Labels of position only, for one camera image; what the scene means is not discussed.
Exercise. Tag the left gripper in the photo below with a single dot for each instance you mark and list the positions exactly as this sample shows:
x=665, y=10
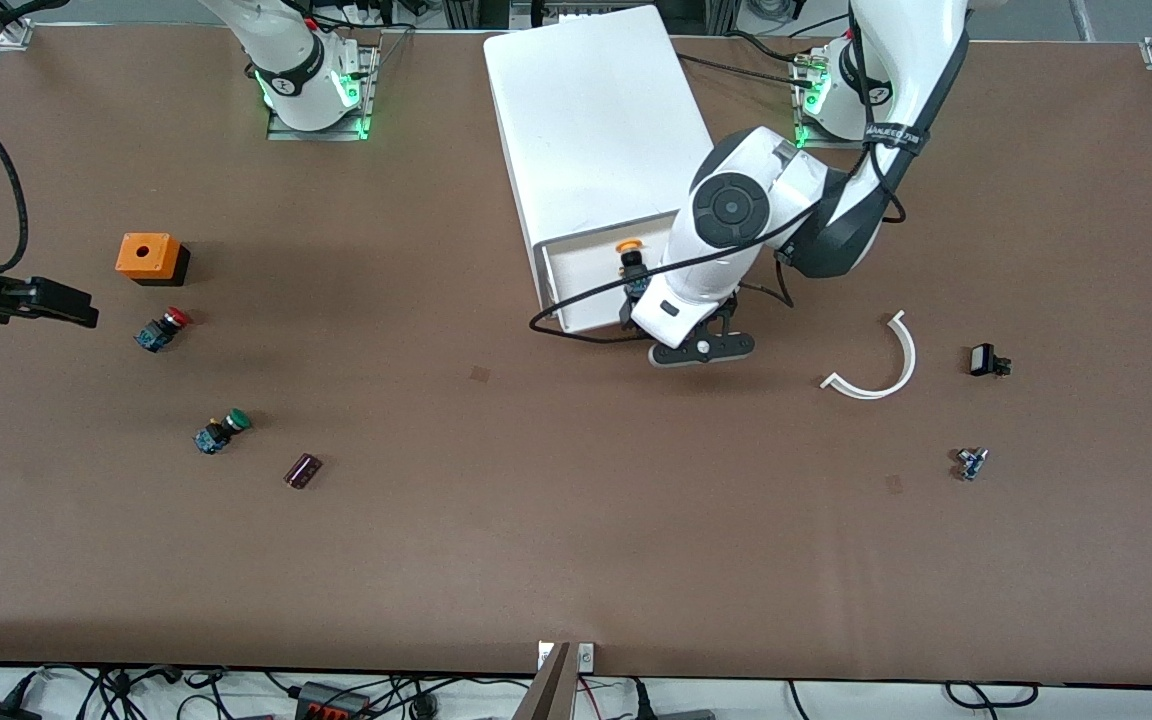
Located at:
x=628, y=312

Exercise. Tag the yellow push button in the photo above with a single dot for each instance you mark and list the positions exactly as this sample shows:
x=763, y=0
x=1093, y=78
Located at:
x=630, y=266

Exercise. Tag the white drawer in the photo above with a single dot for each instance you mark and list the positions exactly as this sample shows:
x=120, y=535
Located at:
x=581, y=280

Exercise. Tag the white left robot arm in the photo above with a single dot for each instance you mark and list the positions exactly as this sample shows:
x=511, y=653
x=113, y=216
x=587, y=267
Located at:
x=731, y=208

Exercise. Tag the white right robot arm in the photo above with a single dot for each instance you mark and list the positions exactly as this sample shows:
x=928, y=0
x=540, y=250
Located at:
x=291, y=70

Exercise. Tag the red push button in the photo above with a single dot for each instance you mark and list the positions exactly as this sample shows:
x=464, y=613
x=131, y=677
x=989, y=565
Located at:
x=161, y=330

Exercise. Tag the white drawer cabinet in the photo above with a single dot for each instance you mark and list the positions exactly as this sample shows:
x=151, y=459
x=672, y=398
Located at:
x=586, y=120

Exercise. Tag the green push button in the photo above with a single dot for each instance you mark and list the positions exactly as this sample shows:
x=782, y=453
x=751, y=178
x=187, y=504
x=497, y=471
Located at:
x=223, y=432

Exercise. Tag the aluminium corner profile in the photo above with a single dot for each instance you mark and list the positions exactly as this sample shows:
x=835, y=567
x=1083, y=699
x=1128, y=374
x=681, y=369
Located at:
x=8, y=30

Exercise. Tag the white curved plastic strip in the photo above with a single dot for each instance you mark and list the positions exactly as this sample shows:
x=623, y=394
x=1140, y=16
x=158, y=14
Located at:
x=909, y=363

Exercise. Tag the dark brown cylindrical capacitor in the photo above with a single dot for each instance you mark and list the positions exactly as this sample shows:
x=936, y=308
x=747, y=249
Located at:
x=303, y=471

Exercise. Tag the small blue electronic component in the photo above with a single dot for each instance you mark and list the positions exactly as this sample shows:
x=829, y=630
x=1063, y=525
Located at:
x=972, y=464

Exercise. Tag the grey metal beam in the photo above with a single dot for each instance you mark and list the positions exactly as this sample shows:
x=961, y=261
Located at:
x=548, y=690

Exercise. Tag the black power plug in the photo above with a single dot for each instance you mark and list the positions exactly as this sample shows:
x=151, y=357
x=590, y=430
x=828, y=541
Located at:
x=1, y=712

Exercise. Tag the black power strip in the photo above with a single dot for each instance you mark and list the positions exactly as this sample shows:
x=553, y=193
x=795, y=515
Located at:
x=331, y=702

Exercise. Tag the orange button enclosure box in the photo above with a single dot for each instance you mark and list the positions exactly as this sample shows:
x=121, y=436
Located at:
x=146, y=258

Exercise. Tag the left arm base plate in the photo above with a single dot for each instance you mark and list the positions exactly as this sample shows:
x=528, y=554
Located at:
x=802, y=135

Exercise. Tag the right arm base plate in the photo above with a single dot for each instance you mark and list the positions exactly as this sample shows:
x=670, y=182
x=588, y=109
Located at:
x=360, y=118

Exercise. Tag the small metal bracket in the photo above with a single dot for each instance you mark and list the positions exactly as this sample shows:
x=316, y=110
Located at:
x=586, y=657

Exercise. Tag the small black switch component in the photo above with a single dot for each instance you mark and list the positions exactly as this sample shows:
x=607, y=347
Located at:
x=984, y=360

